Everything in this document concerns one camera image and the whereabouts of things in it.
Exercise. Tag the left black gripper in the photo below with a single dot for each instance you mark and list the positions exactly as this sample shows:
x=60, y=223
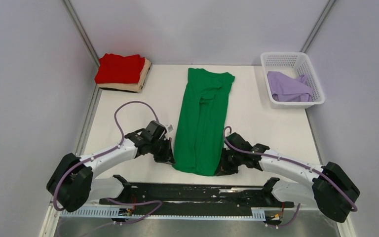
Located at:
x=168, y=156

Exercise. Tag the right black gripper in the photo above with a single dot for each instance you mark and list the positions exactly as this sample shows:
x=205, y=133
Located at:
x=223, y=169

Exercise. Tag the green t shirt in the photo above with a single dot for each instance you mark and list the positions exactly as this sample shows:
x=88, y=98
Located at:
x=199, y=135

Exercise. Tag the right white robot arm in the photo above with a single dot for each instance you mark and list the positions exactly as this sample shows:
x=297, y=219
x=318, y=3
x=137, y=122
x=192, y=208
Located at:
x=326, y=187

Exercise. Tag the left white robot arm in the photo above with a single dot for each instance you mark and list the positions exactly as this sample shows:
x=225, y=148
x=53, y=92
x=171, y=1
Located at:
x=76, y=180

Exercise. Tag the folded beige t shirt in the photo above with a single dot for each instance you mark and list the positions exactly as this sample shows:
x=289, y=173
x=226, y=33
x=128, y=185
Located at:
x=129, y=87

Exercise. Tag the purple t shirt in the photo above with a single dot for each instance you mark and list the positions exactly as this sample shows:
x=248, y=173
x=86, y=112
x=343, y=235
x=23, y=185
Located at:
x=286, y=89

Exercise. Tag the folded red t shirt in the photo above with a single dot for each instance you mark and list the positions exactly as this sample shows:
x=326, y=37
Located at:
x=119, y=69

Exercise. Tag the white plastic laundry basket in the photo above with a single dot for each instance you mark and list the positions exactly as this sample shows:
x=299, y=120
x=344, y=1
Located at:
x=294, y=65

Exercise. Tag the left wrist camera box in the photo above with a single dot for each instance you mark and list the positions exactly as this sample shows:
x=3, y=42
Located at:
x=169, y=128

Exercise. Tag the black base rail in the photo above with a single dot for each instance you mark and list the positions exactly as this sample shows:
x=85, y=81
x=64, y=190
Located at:
x=199, y=200

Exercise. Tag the left aluminium frame post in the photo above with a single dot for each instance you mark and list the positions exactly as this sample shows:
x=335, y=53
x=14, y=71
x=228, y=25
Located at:
x=81, y=30

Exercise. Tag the aluminium frame post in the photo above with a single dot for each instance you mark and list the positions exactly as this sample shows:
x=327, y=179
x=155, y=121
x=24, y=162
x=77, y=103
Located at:
x=81, y=30
x=318, y=24

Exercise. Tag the right aluminium frame post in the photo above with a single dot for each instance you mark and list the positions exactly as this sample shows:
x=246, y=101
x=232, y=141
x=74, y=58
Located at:
x=318, y=24

